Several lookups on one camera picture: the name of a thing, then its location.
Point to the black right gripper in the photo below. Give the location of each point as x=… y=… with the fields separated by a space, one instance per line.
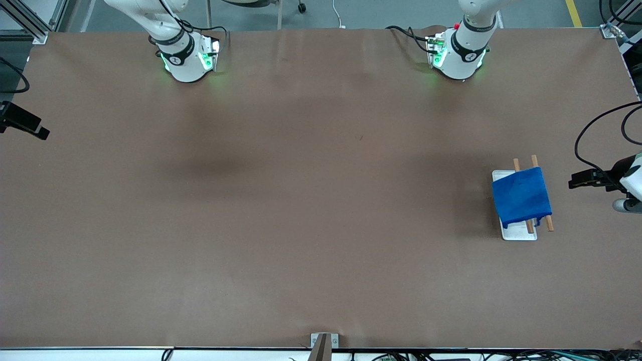
x=16 y=118

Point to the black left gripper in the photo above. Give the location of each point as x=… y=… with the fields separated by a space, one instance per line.
x=608 y=179

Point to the blue towel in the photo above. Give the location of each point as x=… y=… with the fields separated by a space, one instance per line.
x=521 y=198

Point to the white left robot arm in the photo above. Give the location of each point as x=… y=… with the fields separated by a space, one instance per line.
x=461 y=57

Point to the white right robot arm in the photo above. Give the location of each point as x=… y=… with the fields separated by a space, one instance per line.
x=183 y=65

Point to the white towel rack wooden bars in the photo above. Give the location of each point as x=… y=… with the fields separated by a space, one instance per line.
x=519 y=234

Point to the office chair base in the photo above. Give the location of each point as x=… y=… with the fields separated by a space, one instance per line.
x=280 y=15

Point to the aluminium frame profile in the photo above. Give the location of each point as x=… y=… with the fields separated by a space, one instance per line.
x=40 y=36
x=608 y=31

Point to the small metal bracket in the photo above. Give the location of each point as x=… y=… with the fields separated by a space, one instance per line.
x=334 y=341

